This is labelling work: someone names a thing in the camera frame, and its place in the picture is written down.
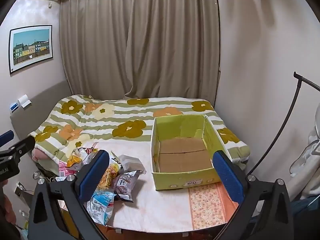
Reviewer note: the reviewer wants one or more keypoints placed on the white paper roll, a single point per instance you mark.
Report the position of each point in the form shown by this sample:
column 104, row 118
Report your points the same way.
column 24, row 100

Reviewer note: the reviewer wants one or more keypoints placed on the purple snack packet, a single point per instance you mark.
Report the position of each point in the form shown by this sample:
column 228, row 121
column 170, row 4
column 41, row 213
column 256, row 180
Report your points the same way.
column 126, row 182

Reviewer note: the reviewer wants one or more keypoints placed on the green cardboard box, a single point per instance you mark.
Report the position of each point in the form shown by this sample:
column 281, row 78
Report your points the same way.
column 183, row 160

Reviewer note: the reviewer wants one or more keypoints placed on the blue denim cloth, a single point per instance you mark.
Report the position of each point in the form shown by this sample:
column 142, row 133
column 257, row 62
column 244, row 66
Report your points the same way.
column 306, row 206

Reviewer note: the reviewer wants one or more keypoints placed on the blue white snack packet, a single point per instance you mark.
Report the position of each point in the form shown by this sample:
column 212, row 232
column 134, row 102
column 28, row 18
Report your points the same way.
column 102, row 205

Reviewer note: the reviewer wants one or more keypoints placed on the white garment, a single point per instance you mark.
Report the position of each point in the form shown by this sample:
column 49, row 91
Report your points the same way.
column 308, row 162

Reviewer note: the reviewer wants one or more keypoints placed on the framed houses picture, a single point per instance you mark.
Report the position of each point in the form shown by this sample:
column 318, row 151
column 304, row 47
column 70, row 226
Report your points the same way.
column 31, row 48

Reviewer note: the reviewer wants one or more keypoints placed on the pink pillow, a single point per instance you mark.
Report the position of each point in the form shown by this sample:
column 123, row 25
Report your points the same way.
column 40, row 155

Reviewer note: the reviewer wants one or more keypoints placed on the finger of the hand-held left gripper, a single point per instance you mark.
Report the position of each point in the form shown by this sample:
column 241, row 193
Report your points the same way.
column 6, row 136
column 23, row 146

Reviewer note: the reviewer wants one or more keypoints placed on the floral striped blanket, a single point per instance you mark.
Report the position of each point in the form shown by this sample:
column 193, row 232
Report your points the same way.
column 125, row 128

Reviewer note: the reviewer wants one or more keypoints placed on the pink snack packet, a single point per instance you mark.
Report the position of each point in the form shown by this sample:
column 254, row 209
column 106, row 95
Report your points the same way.
column 65, row 170

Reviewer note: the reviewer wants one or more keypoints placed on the small yellow snack packet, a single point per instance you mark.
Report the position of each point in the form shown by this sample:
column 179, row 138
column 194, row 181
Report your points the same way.
column 74, row 162

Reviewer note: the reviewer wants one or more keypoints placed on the clear yellow snack packet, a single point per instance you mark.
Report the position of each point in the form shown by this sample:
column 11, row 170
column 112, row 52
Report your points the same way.
column 110, row 176

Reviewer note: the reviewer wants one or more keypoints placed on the white paper bag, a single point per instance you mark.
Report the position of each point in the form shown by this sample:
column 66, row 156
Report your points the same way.
column 131, row 163

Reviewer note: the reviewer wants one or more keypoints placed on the white floral tablecloth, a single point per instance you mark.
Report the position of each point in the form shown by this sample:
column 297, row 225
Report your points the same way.
column 155, row 205

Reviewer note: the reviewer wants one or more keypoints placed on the orange floral cloth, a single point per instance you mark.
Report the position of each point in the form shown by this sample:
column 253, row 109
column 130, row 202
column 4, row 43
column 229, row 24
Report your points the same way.
column 206, row 206

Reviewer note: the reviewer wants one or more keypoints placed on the beige curtain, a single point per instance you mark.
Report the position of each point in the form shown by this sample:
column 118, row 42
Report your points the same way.
column 140, row 37

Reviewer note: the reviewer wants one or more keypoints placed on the grey headboard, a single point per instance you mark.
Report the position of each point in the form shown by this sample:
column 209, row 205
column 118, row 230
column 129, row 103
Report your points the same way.
column 37, row 110

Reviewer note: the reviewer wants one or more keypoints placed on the black lamp stand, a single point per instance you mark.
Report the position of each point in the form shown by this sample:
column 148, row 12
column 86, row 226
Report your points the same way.
column 307, row 81

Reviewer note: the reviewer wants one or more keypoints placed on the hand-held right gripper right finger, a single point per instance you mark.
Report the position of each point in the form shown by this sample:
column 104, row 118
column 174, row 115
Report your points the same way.
column 228, row 177

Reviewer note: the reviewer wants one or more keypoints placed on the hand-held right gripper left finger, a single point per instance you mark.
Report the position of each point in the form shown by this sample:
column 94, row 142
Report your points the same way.
column 93, row 173

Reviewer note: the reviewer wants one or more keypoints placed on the blue white wall item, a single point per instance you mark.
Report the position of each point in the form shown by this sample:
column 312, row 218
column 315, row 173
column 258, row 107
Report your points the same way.
column 14, row 106

